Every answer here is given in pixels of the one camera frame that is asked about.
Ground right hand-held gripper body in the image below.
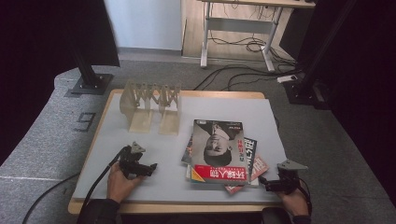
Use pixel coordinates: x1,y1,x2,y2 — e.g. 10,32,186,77
273,159,309,195

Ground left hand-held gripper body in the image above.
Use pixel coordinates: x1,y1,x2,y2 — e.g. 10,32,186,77
119,141,148,180

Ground red-brown cover magazine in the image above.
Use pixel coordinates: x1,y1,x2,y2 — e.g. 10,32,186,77
223,154,270,195

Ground dark blue lava-pattern magazine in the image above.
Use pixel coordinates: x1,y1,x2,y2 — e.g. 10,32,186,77
180,134,258,175

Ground clear acrylic magazine rack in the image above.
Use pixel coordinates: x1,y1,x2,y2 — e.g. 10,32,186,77
120,79,182,136

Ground grey portrait magazine red banner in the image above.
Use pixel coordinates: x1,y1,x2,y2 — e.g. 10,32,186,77
190,119,250,185

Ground person's right hand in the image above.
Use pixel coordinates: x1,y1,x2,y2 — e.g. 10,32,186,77
275,189,310,217

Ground person's left hand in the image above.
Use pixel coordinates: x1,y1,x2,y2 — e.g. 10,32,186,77
106,161,146,203

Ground person's right leg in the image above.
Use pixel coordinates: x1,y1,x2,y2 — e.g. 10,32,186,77
261,206,293,224

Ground black metal stand square base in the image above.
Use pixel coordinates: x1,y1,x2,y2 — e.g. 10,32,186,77
66,40,115,96

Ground black slanted metal stand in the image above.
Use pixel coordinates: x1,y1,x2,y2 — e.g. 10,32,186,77
281,0,359,110

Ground white power strip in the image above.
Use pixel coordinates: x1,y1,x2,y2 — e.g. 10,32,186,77
276,74,298,84

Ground black curtain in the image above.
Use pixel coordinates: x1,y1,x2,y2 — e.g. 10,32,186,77
279,0,396,206
0,0,120,166

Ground white-legged desk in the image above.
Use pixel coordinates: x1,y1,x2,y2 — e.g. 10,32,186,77
199,0,317,73

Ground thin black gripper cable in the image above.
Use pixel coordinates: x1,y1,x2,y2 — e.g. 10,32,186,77
297,176,313,216

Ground thick black gripper cable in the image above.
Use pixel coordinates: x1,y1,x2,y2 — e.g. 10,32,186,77
80,148,126,208

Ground thin black floor cable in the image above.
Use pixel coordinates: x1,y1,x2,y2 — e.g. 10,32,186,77
21,172,81,224

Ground long black floor cables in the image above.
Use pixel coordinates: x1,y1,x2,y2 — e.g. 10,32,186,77
192,63,304,91

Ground tangled black cable bundle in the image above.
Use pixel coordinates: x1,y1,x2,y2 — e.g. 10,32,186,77
206,31,297,68

